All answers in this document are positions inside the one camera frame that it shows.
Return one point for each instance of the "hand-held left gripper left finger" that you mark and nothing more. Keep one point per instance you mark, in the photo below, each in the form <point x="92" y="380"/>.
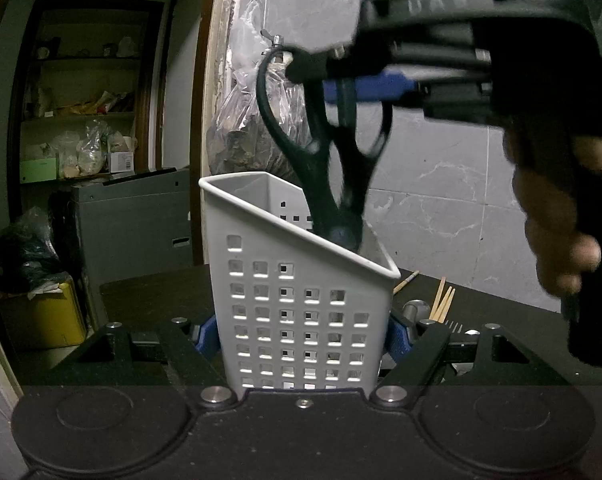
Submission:
<point x="208" y="340"/>

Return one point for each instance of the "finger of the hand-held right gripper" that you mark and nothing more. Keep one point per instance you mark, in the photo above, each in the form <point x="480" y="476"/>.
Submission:
<point x="311" y="65"/>
<point x="376" y="87"/>

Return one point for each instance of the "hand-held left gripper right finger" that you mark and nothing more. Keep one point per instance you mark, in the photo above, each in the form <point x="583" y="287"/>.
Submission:
<point x="396" y="340"/>

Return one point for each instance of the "steel fork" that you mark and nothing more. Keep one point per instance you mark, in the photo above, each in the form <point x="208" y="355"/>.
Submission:
<point x="453" y="327"/>

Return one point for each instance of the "wooden chopstick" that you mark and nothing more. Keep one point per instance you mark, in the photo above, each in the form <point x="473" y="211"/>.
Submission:
<point x="440" y="297"/>
<point x="446" y="305"/>
<point x="406" y="282"/>
<point x="451" y="302"/>

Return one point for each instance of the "white perforated utensil basket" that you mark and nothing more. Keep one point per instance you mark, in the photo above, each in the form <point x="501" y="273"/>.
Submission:
<point x="261" y="240"/>

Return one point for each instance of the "dark green scissors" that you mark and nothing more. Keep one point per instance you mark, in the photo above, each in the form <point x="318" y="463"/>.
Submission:
<point x="318" y="185"/>

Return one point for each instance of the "person's right hand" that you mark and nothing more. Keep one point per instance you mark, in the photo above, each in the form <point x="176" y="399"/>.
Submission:
<point x="551" y="240"/>

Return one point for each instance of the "clear plastic bag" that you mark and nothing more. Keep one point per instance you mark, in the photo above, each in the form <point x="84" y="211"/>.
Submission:
<point x="241" y="125"/>

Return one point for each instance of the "grey cabinet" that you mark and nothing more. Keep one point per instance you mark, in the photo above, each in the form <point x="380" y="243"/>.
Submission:
<point x="131" y="220"/>

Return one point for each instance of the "yellow box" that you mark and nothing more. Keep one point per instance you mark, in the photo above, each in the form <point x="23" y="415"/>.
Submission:
<point x="46" y="315"/>

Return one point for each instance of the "white lump object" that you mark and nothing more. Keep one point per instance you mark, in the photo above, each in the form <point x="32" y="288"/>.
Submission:
<point x="127" y="47"/>

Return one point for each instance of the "small white carton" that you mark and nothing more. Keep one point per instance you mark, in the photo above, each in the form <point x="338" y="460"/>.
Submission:
<point x="121" y="161"/>

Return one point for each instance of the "black plastic bag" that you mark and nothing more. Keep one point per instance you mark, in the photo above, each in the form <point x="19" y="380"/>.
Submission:
<point x="26" y="250"/>

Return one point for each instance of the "pile of snack packets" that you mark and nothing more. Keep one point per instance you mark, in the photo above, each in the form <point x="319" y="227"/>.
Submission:
<point x="96" y="102"/>

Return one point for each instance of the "clear bag of dried goods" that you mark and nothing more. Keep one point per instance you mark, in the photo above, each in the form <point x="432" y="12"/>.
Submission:
<point x="88" y="150"/>

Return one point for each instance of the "wooden shelf unit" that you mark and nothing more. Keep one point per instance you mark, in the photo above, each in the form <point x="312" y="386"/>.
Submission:
<point x="81" y="60"/>

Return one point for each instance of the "light green box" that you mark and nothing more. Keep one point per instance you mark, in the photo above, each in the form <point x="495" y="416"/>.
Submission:
<point x="38" y="167"/>

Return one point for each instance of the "metal wall faucet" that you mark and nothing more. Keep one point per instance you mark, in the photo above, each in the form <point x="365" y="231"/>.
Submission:
<point x="276" y="40"/>

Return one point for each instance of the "wooden door frame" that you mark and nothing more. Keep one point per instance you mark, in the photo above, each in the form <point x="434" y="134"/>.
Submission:
<point x="213" y="60"/>

